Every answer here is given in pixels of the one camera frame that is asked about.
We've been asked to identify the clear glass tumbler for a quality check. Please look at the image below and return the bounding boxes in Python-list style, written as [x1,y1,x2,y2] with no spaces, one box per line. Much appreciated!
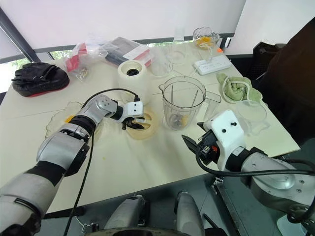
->
[173,26,186,42]

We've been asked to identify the grey rounded robot leg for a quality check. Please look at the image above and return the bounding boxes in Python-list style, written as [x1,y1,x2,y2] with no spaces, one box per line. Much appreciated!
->
[104,195,148,231]
[176,191,205,236]

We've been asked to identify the black and red boxing pad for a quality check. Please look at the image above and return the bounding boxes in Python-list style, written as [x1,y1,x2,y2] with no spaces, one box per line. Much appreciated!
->
[11,62,70,98]

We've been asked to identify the thin white power cable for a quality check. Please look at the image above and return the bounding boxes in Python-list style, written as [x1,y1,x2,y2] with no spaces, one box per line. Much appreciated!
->
[198,42,215,62]

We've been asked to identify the clear shallow glass dish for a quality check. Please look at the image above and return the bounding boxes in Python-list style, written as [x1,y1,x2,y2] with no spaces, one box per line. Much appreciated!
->
[168,45,187,66]

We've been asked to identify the white power strip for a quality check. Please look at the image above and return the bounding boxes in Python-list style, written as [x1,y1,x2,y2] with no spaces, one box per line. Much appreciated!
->
[192,55,232,76]

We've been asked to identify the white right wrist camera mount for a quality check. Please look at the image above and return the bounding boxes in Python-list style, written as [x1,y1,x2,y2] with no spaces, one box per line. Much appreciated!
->
[203,110,247,172]

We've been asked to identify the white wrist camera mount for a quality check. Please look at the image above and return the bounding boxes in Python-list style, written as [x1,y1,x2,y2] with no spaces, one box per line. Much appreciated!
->
[203,110,247,172]
[117,100,144,123]

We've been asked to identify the metal stand frame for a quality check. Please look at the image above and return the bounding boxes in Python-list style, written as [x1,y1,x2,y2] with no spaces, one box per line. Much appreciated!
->
[211,176,248,236]

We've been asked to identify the clear wavy-edged glass plate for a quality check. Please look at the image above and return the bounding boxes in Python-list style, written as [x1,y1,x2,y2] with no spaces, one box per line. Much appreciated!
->
[45,100,106,138]

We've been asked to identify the red box in plastic bag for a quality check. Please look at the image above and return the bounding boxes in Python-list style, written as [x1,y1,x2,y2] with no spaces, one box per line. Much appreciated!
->
[64,41,89,73]

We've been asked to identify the small black and white device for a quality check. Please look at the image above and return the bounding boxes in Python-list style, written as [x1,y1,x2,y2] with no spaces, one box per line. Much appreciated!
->
[220,36,232,50]

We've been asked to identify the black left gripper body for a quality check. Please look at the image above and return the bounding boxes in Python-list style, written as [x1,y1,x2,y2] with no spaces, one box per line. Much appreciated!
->
[122,118,135,130]

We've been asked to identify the bag with black items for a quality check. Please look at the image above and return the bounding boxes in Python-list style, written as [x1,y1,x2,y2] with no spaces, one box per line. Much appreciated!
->
[104,36,155,67]

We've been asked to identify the green towel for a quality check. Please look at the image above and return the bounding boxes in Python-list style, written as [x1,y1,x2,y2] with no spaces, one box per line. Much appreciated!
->
[216,72,262,104]

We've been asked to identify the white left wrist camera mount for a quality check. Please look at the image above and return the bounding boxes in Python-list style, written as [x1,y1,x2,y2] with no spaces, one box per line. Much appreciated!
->
[117,100,144,123]

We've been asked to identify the clear plastic measuring cup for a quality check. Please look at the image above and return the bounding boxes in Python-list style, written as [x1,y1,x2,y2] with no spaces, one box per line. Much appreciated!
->
[150,50,173,77]

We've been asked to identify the clear blender jar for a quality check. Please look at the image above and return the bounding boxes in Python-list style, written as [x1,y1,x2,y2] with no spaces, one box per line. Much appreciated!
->
[158,75,222,132]

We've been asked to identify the black chair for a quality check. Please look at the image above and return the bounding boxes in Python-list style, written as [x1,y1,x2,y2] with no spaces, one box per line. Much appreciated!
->
[252,41,293,83]

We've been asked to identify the blender lid ring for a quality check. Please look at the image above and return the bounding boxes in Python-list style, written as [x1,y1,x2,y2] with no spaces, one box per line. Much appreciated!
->
[125,108,159,141]

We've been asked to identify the cream blender base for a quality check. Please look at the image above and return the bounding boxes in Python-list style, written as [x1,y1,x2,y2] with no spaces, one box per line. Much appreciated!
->
[117,59,152,105]

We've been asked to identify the dark brown fabric mass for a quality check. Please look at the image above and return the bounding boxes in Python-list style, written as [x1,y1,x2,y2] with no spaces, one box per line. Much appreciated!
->
[255,22,315,148]

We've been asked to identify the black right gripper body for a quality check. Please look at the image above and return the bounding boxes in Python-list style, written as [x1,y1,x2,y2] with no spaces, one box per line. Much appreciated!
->
[196,129,221,166]

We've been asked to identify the black window frame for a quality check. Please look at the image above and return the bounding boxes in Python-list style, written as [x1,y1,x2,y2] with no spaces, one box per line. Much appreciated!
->
[0,6,237,66]

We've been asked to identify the small bag of metal parts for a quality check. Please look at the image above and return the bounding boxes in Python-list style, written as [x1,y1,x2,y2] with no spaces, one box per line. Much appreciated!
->
[75,67,91,80]

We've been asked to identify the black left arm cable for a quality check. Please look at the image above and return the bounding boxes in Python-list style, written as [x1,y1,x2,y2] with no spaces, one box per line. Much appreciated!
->
[65,88,141,236]

